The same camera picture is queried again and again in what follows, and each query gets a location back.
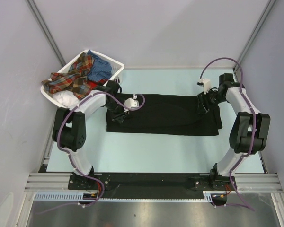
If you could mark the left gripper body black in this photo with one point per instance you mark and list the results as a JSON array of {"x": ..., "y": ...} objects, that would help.
[{"x": 118, "y": 111}]

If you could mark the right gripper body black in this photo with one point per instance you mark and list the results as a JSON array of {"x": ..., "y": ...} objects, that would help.
[{"x": 211, "y": 99}]

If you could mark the black long sleeve shirt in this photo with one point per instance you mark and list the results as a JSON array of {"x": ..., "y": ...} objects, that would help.
[{"x": 168, "y": 114}]

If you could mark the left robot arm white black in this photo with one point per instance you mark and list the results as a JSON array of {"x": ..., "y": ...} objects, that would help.
[{"x": 69, "y": 130}]

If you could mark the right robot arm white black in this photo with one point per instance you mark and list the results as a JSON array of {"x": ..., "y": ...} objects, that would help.
[{"x": 249, "y": 132}]

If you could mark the plaid long sleeve shirt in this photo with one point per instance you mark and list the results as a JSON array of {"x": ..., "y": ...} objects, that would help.
[{"x": 75, "y": 80}]

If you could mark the red shirt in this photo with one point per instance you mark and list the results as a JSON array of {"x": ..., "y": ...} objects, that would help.
[{"x": 93, "y": 85}]

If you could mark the white laundry basket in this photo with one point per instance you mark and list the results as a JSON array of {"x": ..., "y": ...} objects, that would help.
[{"x": 117, "y": 67}]

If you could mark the blue shirt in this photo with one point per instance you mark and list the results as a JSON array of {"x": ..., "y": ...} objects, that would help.
[{"x": 101, "y": 69}]

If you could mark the white shirt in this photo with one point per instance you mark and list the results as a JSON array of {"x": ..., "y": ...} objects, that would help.
[{"x": 66, "y": 98}]

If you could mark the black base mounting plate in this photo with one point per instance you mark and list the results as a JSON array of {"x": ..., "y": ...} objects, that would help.
[{"x": 154, "y": 186}]

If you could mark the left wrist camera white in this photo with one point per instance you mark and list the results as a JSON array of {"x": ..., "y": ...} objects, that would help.
[{"x": 131, "y": 103}]

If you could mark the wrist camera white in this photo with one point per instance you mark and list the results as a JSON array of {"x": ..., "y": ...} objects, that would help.
[
  {"x": 205, "y": 84},
  {"x": 131, "y": 103}
]

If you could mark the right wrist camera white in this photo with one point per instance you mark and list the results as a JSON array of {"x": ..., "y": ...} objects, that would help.
[{"x": 205, "y": 84}]

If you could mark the white slotted cable duct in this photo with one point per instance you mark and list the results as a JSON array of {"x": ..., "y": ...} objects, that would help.
[{"x": 206, "y": 196}]

